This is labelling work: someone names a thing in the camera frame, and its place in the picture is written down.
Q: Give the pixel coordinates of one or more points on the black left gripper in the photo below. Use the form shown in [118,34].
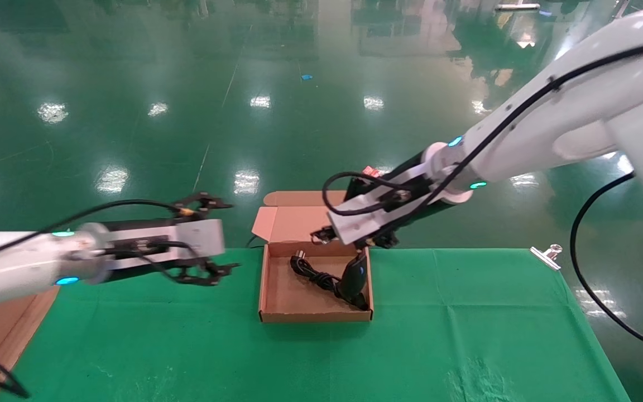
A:
[126,228]

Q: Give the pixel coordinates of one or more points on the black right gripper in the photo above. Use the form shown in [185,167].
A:
[399,172]

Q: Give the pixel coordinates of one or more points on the black computer mouse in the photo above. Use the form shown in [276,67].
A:
[352,279]

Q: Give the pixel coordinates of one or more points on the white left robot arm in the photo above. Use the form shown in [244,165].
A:
[14,271]

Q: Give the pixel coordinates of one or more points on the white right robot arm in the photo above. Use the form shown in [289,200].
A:
[578,111]

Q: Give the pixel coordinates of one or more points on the open brown cardboard box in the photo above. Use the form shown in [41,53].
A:
[293,301]

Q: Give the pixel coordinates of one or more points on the red litter scrap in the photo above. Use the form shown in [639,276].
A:
[372,170]

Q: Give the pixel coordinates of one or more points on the green table cloth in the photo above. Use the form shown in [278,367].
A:
[321,363]

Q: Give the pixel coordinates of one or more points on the silver binder clip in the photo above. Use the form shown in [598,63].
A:
[546,257]

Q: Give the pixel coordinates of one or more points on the white table leg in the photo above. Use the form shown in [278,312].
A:
[517,7]

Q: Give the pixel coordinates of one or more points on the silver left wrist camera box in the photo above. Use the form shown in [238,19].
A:
[204,237]

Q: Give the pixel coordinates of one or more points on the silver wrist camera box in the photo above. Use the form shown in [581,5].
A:
[366,220]
[204,237]

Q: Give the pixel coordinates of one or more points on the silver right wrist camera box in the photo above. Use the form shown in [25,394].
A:
[366,220]

